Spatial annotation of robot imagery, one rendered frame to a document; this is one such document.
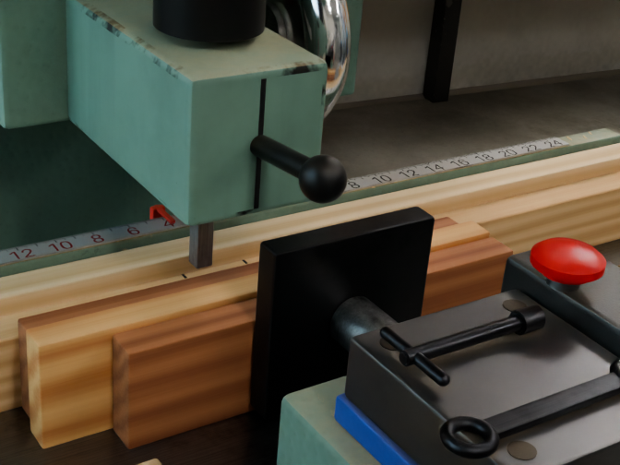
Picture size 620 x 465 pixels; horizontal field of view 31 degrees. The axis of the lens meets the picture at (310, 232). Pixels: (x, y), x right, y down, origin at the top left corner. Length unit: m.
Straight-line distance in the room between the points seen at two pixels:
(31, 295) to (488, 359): 0.23
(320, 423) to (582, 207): 0.33
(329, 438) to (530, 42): 3.43
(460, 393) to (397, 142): 2.86
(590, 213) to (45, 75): 0.35
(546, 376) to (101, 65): 0.26
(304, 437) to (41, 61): 0.25
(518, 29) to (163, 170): 3.31
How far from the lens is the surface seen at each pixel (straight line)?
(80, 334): 0.50
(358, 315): 0.52
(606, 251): 0.75
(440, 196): 0.67
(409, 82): 3.58
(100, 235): 0.58
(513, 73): 3.83
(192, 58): 0.49
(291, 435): 0.46
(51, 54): 0.59
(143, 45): 0.51
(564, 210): 0.71
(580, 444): 0.39
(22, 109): 0.59
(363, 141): 3.23
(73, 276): 0.56
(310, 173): 0.45
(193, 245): 0.56
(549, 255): 0.45
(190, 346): 0.51
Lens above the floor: 1.23
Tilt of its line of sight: 27 degrees down
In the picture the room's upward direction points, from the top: 5 degrees clockwise
